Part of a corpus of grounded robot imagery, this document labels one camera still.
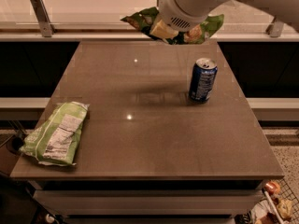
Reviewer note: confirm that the right metal railing bracket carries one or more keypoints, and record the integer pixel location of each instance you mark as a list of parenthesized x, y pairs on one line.
[(275, 28)]

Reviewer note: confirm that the wire basket with snacks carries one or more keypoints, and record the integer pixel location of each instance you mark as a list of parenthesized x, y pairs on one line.
[(278, 205)]

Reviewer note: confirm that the middle metal railing bracket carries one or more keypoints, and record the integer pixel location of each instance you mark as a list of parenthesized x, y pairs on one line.
[(158, 0)]

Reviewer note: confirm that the blue soda can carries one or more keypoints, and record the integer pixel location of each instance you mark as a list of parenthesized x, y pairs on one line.
[(203, 76)]

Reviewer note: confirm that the light green chip bag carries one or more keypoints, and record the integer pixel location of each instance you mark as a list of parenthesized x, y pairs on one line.
[(56, 141)]

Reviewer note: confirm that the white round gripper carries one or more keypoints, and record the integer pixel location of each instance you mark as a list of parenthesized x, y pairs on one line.
[(179, 13)]

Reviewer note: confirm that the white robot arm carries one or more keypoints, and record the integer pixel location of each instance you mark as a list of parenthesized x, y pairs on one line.
[(285, 10)]

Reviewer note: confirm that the metal railing bracket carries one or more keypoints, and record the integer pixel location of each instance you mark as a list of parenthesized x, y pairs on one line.
[(42, 17), (275, 28), (158, 0)]

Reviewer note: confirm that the dark green chip bag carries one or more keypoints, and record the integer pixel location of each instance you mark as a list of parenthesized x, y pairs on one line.
[(144, 19)]

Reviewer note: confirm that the left metal railing bracket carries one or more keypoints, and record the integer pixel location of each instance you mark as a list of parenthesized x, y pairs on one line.
[(42, 17)]

